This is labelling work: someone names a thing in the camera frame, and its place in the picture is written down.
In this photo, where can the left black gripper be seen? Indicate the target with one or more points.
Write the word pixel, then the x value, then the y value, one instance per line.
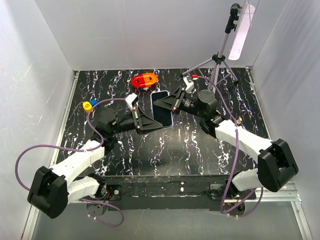
pixel 145 122

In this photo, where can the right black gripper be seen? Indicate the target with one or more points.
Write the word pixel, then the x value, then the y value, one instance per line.
pixel 174 101

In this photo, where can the phone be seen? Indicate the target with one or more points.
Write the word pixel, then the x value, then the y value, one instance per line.
pixel 161 115

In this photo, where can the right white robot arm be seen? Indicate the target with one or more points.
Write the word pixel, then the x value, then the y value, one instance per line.
pixel 275 162

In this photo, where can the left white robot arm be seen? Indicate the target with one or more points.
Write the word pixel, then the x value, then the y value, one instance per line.
pixel 52 189

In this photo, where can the red orange toy boat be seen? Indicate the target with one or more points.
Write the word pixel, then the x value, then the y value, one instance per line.
pixel 144 81

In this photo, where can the blue toy block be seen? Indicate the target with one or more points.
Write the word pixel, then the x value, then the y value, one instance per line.
pixel 94 103

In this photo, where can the yellow toy block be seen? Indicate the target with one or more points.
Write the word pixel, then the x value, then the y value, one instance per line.
pixel 88 106

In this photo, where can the lilac tripod stand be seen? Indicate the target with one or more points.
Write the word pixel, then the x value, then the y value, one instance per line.
pixel 218 58

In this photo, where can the small beige scrap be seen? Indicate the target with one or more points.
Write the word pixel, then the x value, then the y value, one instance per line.
pixel 238 120

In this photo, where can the white light bar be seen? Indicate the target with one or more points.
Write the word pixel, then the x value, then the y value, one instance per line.
pixel 242 29

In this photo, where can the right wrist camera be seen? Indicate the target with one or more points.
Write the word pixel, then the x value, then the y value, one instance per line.
pixel 189 82

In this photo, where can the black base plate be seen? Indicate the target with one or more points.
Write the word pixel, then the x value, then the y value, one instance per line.
pixel 160 192

